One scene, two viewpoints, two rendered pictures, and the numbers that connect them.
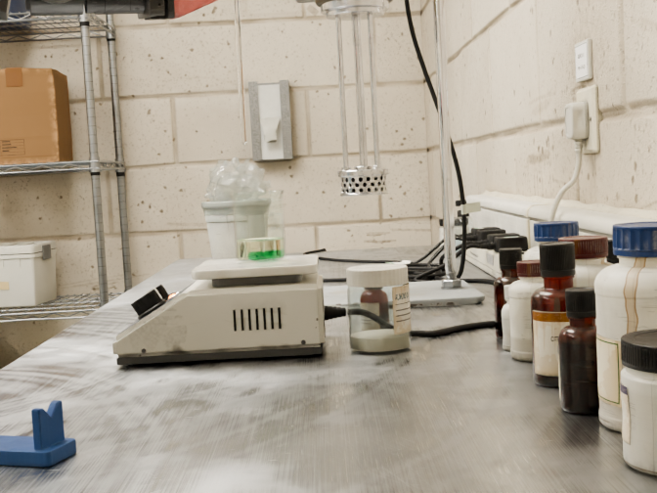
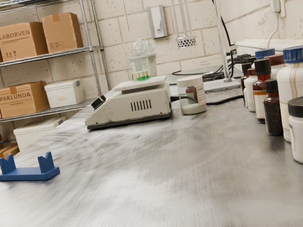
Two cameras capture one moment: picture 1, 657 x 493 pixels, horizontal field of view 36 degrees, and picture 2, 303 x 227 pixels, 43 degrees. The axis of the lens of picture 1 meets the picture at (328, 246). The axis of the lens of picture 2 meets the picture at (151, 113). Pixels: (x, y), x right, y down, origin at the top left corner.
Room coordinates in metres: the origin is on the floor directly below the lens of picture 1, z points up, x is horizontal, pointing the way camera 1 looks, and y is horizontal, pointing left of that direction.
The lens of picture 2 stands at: (0.10, -0.06, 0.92)
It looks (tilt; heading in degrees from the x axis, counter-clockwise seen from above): 10 degrees down; 7
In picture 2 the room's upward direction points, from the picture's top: 10 degrees counter-clockwise
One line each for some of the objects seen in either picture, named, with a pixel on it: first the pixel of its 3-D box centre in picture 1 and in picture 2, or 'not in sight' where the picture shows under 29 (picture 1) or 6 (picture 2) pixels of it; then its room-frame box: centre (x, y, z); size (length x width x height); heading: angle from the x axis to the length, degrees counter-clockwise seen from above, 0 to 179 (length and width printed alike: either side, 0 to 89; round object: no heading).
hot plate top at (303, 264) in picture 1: (258, 266); (140, 83); (1.00, 0.07, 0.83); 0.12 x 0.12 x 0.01; 0
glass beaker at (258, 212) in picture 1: (261, 225); (139, 66); (0.99, 0.07, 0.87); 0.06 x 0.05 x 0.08; 39
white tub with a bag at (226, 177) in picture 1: (237, 209); (143, 59); (2.05, 0.18, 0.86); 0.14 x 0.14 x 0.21
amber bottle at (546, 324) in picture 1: (559, 313); (265, 90); (0.78, -0.18, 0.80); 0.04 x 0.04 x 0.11
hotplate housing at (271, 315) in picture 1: (235, 311); (133, 102); (1.00, 0.10, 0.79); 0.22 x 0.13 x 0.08; 90
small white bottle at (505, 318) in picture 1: (514, 317); (249, 93); (0.92, -0.17, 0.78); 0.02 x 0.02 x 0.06
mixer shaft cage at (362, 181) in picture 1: (359, 100); (181, 7); (1.34, -0.05, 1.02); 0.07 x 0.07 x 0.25
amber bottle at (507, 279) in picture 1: (511, 292); (249, 82); (0.99, -0.18, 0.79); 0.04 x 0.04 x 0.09
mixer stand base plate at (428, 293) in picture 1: (362, 295); (190, 89); (1.34, -0.04, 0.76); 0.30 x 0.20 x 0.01; 90
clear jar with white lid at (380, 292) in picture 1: (378, 308); (191, 95); (0.97, -0.05, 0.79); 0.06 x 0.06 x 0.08
